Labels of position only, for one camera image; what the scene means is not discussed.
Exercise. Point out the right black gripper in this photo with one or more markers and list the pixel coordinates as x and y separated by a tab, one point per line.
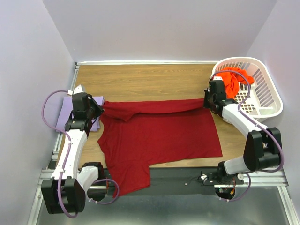
206	104

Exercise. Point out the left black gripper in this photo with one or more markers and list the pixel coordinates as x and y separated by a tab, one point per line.
100	109

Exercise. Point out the dark red t shirt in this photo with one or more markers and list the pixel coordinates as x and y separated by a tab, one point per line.
140	134

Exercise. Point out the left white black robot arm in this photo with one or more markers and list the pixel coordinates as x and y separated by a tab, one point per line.
65	192

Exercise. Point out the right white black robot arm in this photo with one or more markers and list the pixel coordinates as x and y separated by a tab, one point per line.
263	148

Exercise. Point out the folded purple t shirt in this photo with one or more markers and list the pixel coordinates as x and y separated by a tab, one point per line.
65	112

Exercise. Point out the orange t shirt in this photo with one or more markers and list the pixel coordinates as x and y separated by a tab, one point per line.
231	81

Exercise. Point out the white plastic laundry basket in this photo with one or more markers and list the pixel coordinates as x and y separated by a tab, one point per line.
262	100

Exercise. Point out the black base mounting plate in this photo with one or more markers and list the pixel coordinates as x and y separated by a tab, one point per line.
186	181

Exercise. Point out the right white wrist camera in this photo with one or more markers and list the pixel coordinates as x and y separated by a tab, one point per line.
215	78

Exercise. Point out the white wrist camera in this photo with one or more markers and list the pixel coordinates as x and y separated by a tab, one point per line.
80	89
215	78

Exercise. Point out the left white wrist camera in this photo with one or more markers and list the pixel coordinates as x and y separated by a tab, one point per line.
80	89

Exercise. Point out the aluminium frame rail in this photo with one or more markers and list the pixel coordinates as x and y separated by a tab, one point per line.
159	80

